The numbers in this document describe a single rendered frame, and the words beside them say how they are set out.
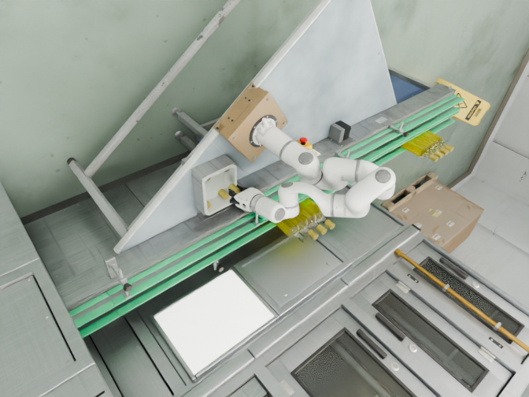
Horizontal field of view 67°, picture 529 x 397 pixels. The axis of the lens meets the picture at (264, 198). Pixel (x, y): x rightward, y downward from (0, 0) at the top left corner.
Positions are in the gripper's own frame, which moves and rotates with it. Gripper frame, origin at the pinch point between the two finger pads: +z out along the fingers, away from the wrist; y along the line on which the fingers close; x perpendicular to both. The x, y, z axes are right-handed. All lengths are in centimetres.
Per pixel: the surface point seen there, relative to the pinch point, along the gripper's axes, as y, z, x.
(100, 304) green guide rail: -65, 6, -21
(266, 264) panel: 6.2, -2.7, -42.3
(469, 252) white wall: 419, 87, -336
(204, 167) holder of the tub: -5.9, 11.8, 10.5
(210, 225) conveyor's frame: -9.7, 12.7, -17.9
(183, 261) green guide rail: -29.6, 4.4, -21.9
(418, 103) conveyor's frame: 152, 13, -11
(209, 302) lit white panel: -26.6, -4.0, -41.6
